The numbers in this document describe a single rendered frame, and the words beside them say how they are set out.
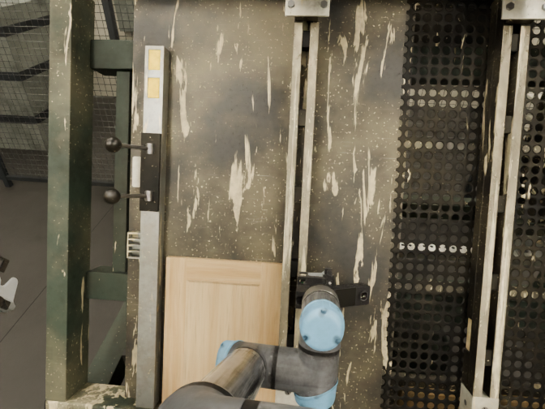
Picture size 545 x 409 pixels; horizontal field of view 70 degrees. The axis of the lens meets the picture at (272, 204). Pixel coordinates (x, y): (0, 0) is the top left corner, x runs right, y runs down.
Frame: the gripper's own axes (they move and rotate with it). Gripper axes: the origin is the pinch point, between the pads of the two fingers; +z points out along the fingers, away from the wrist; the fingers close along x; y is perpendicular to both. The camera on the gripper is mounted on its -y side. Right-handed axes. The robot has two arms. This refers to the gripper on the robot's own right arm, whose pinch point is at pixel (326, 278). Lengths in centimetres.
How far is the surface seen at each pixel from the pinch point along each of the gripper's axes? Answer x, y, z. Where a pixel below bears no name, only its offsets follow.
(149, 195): -19.2, 45.9, -4.3
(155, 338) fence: 18.8, 44.0, -2.3
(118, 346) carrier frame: 35, 68, 25
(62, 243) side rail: -5, 70, -4
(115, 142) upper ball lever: -31, 50, -14
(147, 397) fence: 35, 46, -2
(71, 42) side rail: -57, 68, -3
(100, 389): 38, 63, 4
